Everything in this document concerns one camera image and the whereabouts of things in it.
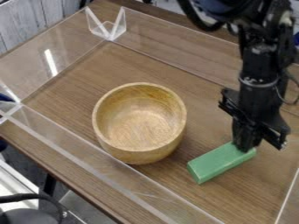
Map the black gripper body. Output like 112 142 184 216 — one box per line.
218 79 290 150

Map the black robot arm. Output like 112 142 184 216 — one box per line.
177 0 299 152

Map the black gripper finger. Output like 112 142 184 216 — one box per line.
240 125 262 152
232 117 245 144

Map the green rectangular block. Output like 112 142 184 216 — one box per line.
186 142 257 185

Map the black table leg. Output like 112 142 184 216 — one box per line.
42 174 57 196

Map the clear acrylic tray wall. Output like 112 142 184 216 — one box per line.
0 1 299 224

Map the brown wooden bowl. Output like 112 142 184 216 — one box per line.
92 82 186 165

